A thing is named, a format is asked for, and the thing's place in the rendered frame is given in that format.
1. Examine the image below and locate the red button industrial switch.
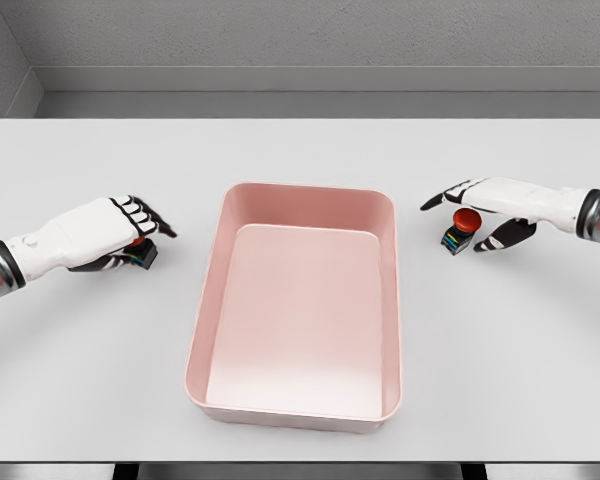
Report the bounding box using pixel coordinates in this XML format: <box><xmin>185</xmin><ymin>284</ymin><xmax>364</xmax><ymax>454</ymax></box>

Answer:
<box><xmin>121</xmin><ymin>236</ymin><xmax>160</xmax><ymax>268</ymax></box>
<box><xmin>440</xmin><ymin>207</ymin><xmax>484</xmax><ymax>257</ymax></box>

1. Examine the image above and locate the pink rectangular basket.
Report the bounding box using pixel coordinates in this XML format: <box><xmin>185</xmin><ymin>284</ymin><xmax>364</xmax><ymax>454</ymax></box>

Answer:
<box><xmin>182</xmin><ymin>181</ymin><xmax>404</xmax><ymax>434</ymax></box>

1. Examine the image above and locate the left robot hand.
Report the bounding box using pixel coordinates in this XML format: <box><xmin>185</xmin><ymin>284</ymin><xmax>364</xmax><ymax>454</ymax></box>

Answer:
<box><xmin>48</xmin><ymin>194</ymin><xmax>179</xmax><ymax>274</ymax></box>

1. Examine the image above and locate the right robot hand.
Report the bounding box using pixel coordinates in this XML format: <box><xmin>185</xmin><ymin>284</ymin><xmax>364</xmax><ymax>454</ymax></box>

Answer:
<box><xmin>419</xmin><ymin>177</ymin><xmax>561</xmax><ymax>253</ymax></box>

